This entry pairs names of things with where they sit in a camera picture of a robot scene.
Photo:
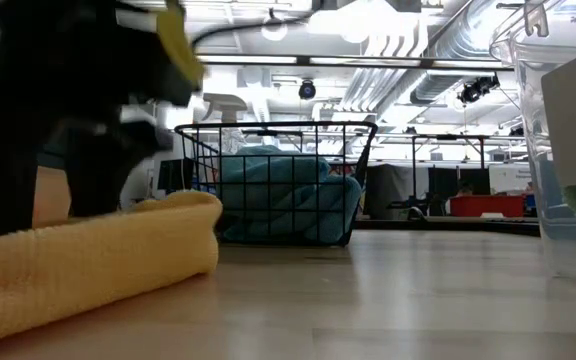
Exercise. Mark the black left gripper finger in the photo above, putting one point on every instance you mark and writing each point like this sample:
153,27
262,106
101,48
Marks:
103,170
3,190

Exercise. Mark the yellow microfiber towel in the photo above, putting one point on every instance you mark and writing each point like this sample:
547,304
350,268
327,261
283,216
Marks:
93,270

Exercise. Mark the blue microfiber towel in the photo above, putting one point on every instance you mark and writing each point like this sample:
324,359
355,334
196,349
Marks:
345,205
268,162
258,225

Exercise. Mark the yellow tape label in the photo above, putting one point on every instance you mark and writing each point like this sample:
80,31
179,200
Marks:
180,45

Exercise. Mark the clear spray bottle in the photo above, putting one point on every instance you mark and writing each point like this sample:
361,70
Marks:
225,105

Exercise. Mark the round ceiling lamp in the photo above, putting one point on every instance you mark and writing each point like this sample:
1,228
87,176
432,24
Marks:
274,31

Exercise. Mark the person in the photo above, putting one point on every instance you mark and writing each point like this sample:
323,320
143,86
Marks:
465,190

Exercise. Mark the black ceiling spotlight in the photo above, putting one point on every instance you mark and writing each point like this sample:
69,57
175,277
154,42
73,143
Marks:
478,89

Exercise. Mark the red storage bin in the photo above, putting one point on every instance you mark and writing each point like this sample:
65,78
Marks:
488,206

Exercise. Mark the clear plastic bin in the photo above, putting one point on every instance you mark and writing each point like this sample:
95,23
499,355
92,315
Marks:
533,150

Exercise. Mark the white paper label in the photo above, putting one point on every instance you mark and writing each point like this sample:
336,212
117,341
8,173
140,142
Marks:
573,115

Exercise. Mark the black overhead camera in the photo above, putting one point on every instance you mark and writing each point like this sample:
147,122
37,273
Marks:
307,90

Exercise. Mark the black overhead frame bar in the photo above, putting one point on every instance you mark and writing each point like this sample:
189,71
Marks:
368,62

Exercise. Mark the black aluminium table frame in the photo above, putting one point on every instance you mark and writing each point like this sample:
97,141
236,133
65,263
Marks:
443,226

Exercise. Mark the black background workstation frame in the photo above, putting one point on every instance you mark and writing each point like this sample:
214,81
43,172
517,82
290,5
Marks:
448,137

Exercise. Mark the silver ventilation duct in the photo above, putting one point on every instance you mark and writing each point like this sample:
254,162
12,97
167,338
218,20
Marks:
458,40

